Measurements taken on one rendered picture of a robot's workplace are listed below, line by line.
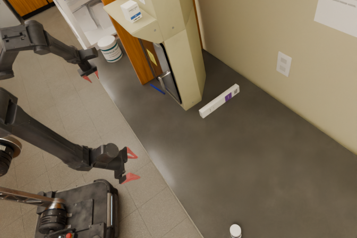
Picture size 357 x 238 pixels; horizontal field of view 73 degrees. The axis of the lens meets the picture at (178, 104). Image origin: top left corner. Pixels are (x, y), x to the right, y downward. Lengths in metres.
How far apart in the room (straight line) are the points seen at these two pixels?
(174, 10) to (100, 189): 1.56
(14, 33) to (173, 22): 0.56
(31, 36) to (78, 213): 1.46
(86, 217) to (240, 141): 1.33
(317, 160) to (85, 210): 1.62
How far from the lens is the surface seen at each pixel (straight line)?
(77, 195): 2.23
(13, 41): 1.01
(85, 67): 1.45
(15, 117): 0.72
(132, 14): 1.01
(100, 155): 0.94
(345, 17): 0.96
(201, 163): 1.17
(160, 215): 2.14
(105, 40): 1.86
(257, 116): 1.29
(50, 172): 2.84
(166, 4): 0.98
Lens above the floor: 1.98
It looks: 48 degrees down
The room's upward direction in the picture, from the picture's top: 19 degrees counter-clockwise
